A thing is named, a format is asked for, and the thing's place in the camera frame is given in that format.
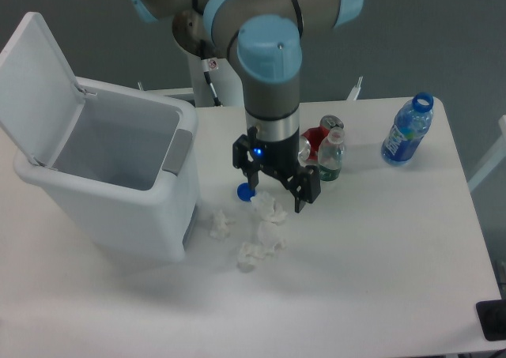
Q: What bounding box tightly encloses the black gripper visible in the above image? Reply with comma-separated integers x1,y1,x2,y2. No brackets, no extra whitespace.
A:
232,126,320,213

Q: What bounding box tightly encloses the white paper ball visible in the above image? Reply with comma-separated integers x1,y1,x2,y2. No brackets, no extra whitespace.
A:
251,191,288,224
256,220,286,256
209,209,236,240
236,242,269,273

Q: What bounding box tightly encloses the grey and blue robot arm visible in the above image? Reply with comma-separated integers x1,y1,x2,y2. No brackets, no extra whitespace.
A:
131,0,364,210

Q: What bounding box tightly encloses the blue bottle cap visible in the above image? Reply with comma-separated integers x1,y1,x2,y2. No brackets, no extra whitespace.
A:
236,183,256,202

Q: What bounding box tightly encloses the crushed red soda can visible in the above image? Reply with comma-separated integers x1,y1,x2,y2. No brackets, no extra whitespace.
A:
298,115,344,164

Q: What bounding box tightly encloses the clear green-label water bottle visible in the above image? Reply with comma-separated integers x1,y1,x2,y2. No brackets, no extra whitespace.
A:
317,126,345,182

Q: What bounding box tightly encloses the blue plastic drink bottle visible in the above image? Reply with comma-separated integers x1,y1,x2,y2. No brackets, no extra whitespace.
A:
381,92,434,166

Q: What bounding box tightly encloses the white open trash bin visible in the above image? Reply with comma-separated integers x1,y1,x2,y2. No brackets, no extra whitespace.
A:
1,12,200,262

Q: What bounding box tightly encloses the black device at edge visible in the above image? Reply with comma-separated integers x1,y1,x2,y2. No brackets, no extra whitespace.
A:
476,300,505,341

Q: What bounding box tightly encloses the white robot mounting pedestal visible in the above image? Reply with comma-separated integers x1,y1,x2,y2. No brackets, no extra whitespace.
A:
187,54,244,107

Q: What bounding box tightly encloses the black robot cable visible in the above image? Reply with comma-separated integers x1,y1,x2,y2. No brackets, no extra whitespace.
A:
198,40,223,107

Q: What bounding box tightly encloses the white frame at right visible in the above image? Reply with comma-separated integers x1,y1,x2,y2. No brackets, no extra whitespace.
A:
467,115,505,193

